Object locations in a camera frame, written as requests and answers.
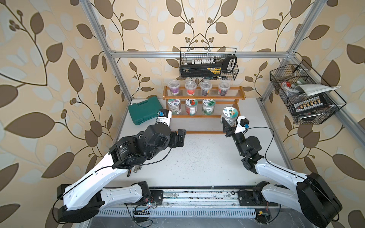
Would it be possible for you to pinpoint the lidded seed jar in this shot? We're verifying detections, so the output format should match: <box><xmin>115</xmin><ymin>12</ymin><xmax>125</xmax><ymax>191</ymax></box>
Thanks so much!
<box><xmin>220</xmin><ymin>106</ymin><xmax>239</xmax><ymax>126</ymax></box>

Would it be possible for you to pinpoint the green lid seed jar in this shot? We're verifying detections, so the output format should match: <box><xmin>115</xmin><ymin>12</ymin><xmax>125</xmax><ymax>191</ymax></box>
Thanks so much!
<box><xmin>202</xmin><ymin>99</ymin><xmax>216</xmax><ymax>116</ymax></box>

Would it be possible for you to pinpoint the flower lid seed jar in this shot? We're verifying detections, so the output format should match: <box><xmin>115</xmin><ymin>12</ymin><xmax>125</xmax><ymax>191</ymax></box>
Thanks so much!
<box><xmin>167</xmin><ymin>98</ymin><xmax>181</xmax><ymax>115</ymax></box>

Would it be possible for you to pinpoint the tomato lid seed jar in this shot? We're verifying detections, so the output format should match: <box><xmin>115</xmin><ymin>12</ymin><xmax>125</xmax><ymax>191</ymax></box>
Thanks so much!
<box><xmin>185</xmin><ymin>99</ymin><xmax>198</xmax><ymax>116</ymax></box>

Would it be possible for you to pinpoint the small clear seed cup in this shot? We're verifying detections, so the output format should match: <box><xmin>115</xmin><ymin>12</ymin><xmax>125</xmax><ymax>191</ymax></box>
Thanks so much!
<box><xmin>200</xmin><ymin>81</ymin><xmax>213</xmax><ymax>96</ymax></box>

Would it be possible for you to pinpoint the purple label seed cup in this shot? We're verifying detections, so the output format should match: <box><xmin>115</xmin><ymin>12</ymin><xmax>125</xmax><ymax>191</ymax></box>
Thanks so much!
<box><xmin>168</xmin><ymin>80</ymin><xmax>180</xmax><ymax>96</ymax></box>

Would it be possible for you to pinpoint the red label seed cup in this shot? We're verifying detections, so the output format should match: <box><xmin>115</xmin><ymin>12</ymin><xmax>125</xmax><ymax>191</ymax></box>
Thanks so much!
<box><xmin>185</xmin><ymin>81</ymin><xmax>197</xmax><ymax>96</ymax></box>

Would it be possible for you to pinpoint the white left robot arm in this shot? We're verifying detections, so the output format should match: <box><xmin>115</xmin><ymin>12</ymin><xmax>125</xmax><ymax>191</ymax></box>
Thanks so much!
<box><xmin>51</xmin><ymin>123</ymin><xmax>186</xmax><ymax>224</ymax></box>

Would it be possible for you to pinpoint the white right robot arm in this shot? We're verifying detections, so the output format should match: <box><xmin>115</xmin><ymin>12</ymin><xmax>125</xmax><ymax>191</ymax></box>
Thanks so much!
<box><xmin>221</xmin><ymin>116</ymin><xmax>343</xmax><ymax>228</ymax></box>

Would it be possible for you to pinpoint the wooden three-tier shelf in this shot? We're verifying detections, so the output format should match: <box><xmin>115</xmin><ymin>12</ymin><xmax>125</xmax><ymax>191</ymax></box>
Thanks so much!
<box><xmin>163</xmin><ymin>86</ymin><xmax>246</xmax><ymax>135</ymax></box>

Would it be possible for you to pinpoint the green plastic tool case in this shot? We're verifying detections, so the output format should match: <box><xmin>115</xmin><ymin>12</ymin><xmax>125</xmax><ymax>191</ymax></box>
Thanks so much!
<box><xmin>128</xmin><ymin>97</ymin><xmax>163</xmax><ymax>125</ymax></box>

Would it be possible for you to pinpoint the metal tee pipe fitting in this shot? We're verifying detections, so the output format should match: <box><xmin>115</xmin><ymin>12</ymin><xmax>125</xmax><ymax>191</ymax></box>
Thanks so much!
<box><xmin>134</xmin><ymin>166</ymin><xmax>142</xmax><ymax>173</ymax></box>

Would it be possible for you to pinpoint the white paper bag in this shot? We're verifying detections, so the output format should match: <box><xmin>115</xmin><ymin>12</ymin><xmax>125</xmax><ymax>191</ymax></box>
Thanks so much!
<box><xmin>294</xmin><ymin>84</ymin><xmax>341</xmax><ymax>96</ymax></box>

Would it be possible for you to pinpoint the box of small bottles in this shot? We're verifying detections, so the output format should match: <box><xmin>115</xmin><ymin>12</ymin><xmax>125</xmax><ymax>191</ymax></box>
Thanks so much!
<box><xmin>292</xmin><ymin>95</ymin><xmax>330</xmax><ymax>114</ymax></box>

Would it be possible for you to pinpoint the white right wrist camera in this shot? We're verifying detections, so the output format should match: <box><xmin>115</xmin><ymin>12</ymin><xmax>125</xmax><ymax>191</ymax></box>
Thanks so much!
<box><xmin>235</xmin><ymin>116</ymin><xmax>250</xmax><ymax>134</ymax></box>

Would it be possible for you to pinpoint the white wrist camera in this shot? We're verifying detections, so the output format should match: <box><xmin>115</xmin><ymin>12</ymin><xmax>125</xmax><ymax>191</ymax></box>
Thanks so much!
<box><xmin>156</xmin><ymin>109</ymin><xmax>172</xmax><ymax>127</ymax></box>
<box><xmin>235</xmin><ymin>116</ymin><xmax>250</xmax><ymax>134</ymax></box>

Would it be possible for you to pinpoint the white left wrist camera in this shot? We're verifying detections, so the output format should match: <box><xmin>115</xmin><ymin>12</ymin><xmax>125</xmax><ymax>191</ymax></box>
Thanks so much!
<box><xmin>156</xmin><ymin>109</ymin><xmax>172</xmax><ymax>127</ymax></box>

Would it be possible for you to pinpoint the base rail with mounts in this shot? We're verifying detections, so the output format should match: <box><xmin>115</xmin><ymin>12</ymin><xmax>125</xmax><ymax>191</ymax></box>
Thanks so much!
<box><xmin>98</xmin><ymin>186</ymin><xmax>293</xmax><ymax>219</ymax></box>

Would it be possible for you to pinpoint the black saw handle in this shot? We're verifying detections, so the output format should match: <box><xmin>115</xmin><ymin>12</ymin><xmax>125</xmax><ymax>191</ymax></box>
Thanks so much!
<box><xmin>221</xmin><ymin>55</ymin><xmax>237</xmax><ymax>74</ymax></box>

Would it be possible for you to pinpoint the black wire basket back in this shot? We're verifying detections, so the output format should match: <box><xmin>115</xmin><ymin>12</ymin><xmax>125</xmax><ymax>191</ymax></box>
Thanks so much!
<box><xmin>179</xmin><ymin>46</ymin><xmax>239</xmax><ymax>81</ymax></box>

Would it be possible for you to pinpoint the black wire basket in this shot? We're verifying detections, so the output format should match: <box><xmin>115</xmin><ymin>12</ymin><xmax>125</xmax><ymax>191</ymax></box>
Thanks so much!
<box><xmin>179</xmin><ymin>46</ymin><xmax>239</xmax><ymax>81</ymax></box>
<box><xmin>270</xmin><ymin>60</ymin><xmax>347</xmax><ymax>125</ymax></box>

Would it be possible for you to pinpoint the black wire basket right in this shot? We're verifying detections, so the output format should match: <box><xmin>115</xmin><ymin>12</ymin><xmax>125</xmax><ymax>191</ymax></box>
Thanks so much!
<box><xmin>270</xmin><ymin>60</ymin><xmax>347</xmax><ymax>125</ymax></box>

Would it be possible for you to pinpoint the aluminium frame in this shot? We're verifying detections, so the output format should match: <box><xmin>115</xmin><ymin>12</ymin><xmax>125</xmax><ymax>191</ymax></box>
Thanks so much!
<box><xmin>78</xmin><ymin>0</ymin><xmax>365</xmax><ymax>137</ymax></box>

